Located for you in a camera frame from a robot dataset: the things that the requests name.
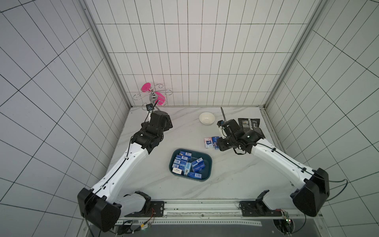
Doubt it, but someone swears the blue pocket tissue pack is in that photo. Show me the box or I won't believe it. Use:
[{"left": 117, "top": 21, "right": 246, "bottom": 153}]
[{"left": 211, "top": 136, "right": 219, "bottom": 150}]

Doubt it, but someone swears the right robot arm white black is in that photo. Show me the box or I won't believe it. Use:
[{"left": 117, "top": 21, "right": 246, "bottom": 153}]
[{"left": 217, "top": 119, "right": 330, "bottom": 217}]

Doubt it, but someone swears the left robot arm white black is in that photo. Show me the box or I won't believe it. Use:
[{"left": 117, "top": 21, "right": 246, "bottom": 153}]
[{"left": 77, "top": 111, "right": 173, "bottom": 232}]

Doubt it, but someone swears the teal storage tray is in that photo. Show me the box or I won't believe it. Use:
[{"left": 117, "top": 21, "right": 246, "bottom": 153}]
[{"left": 169, "top": 148, "right": 213, "bottom": 181}]

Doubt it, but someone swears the black snack bag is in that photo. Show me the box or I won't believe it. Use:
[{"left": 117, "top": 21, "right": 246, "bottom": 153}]
[{"left": 238, "top": 118, "right": 265, "bottom": 138}]

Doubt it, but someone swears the chrome cup holder stand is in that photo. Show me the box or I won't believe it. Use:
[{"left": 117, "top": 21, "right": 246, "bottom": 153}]
[{"left": 133, "top": 84, "right": 173, "bottom": 111}]

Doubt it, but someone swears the pink cup lower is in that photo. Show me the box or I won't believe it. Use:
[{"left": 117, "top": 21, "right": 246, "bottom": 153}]
[{"left": 155, "top": 91, "right": 166, "bottom": 106}]

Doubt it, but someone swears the pink cup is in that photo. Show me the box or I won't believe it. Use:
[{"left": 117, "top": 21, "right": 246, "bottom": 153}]
[
  {"left": 155, "top": 91, "right": 166, "bottom": 106},
  {"left": 141, "top": 83, "right": 151, "bottom": 92}
]

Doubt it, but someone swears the white bowl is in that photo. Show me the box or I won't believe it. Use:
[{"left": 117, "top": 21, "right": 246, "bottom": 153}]
[{"left": 199, "top": 112, "right": 216, "bottom": 125}]

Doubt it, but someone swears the pink cup upper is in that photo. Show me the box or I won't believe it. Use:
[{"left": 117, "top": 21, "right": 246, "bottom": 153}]
[{"left": 141, "top": 83, "right": 151, "bottom": 92}]

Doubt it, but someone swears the white tissue pack in tray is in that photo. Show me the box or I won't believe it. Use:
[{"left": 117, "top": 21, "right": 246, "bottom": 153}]
[{"left": 172, "top": 167, "right": 183, "bottom": 175}]

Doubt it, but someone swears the blue tissue pack front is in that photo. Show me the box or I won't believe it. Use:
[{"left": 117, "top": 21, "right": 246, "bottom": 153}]
[{"left": 188, "top": 172, "right": 202, "bottom": 179}]

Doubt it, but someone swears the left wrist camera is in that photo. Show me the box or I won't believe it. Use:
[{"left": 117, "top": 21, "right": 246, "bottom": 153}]
[{"left": 146, "top": 104, "right": 155, "bottom": 111}]

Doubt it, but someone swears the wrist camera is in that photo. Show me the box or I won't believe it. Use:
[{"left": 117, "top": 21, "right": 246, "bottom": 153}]
[
  {"left": 217, "top": 120, "right": 225, "bottom": 128},
  {"left": 146, "top": 104, "right": 155, "bottom": 111}
]

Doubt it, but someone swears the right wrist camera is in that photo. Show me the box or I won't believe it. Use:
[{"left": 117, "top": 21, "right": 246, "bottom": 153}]
[{"left": 217, "top": 120, "right": 225, "bottom": 128}]

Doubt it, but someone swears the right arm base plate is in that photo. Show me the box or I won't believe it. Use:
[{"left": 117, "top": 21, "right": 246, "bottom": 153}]
[{"left": 239, "top": 201, "right": 282, "bottom": 217}]

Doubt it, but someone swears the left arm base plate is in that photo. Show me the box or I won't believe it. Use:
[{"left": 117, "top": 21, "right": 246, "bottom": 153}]
[{"left": 125, "top": 201, "right": 165, "bottom": 217}]

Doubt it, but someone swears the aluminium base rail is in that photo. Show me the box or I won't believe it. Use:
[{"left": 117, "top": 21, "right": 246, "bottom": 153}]
[{"left": 84, "top": 198, "right": 322, "bottom": 227}]

